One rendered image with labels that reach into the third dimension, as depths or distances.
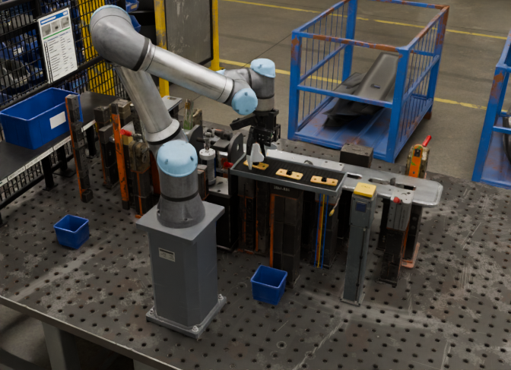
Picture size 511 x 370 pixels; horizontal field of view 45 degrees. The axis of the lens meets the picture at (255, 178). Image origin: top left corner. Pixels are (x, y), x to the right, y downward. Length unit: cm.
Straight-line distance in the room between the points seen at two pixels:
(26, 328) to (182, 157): 173
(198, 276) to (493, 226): 136
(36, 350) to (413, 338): 180
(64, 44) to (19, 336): 141
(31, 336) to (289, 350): 157
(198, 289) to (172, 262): 13
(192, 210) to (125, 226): 80
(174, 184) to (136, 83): 31
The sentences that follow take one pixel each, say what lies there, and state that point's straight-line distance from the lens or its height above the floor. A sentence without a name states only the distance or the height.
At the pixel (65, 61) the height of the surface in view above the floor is 121.
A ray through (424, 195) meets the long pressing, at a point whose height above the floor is 100.
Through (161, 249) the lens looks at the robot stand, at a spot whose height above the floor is 102.
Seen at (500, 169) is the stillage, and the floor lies 16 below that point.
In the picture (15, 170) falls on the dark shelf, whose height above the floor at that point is 103.
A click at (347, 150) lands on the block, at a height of 103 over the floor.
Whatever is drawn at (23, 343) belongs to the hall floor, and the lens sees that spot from 323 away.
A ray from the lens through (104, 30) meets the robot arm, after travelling 169.
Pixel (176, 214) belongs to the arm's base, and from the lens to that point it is 186.
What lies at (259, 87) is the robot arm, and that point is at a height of 146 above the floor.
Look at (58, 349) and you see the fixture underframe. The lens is 244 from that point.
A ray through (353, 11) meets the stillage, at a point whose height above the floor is 81.
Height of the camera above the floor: 218
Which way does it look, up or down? 30 degrees down
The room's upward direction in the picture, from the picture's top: 1 degrees clockwise
